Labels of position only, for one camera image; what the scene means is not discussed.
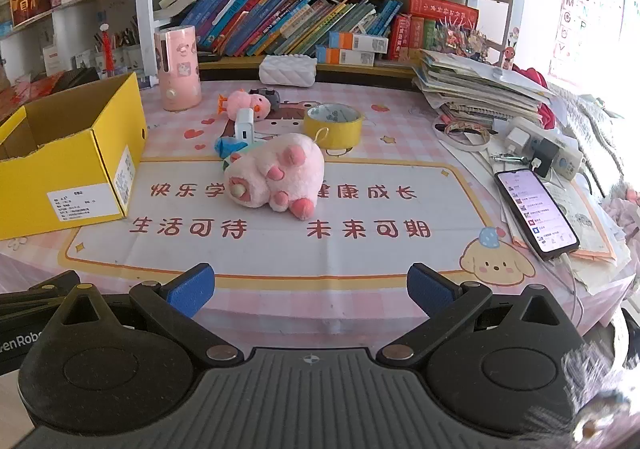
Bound small grey gadget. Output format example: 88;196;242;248
248;88;282;114

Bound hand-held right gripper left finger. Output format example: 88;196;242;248
47;263;244;371

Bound white charger block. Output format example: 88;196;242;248
234;108;257;144

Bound pink cylindrical container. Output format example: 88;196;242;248
153;25;203;112

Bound white quilted pouch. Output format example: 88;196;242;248
259;55;317;87

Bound pink plush pig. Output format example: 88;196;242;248
222;132;326;222

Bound small pink duck plush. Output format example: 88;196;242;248
218;89;273;122

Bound alphabet wall poster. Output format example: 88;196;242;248
547;0;628;90

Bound red cloth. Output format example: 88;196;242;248
512;66;556;130

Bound white plug adapter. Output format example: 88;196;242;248
505;126;538;154

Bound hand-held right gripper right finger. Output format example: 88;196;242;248
376;263;581;370

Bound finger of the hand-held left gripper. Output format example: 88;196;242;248
30;270;81;294
0;290;71;322

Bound row of colourful books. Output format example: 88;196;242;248
177;0;406;57

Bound white power strip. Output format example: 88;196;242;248
505;116;586;180

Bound small blue toy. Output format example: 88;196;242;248
215;136;251;158

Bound white charging cable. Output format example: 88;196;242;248
545;254;585;330

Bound yellow tape roll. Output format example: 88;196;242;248
304;104;364;153

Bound pen cups with pens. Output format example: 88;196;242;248
112;26;142;74

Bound red book box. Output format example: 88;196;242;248
400;0;480;30

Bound curved white shelf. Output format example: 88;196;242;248
0;0;138;80

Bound black case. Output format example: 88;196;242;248
50;66;101;94

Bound black plug adapter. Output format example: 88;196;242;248
531;138;560;177

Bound red white toy pen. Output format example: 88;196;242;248
97;21;113;74

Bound stack of books and papers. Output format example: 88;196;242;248
412;49;556;122

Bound white bookshelf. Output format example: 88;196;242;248
132;0;531;80

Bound yellow cardboard box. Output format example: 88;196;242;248
0;71;147;242

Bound smartphone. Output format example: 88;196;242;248
494;169;581;261

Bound row of red green books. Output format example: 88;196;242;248
387;14;451;62

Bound patterned washi tape roll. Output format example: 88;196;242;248
444;121;493;150

